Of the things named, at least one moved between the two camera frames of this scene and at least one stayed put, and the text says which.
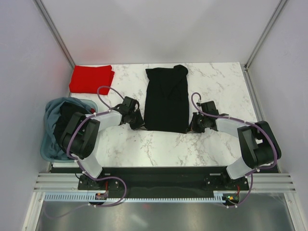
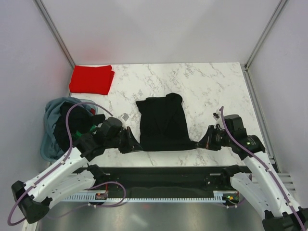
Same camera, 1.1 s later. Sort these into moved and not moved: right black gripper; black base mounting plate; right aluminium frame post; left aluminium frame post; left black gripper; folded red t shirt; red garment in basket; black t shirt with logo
Moved: black t shirt with logo; right black gripper; left black gripper
Not moved: right aluminium frame post; black base mounting plate; red garment in basket; left aluminium frame post; folded red t shirt
